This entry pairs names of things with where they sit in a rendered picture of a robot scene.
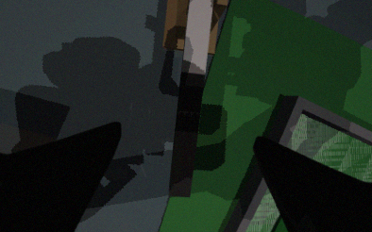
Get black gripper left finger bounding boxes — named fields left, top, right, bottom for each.
left=0, top=122, right=122, bottom=232

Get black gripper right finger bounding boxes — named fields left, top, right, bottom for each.
left=253, top=137, right=372, bottom=232

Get green flat mat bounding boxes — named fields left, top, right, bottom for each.
left=159, top=0, right=372, bottom=232

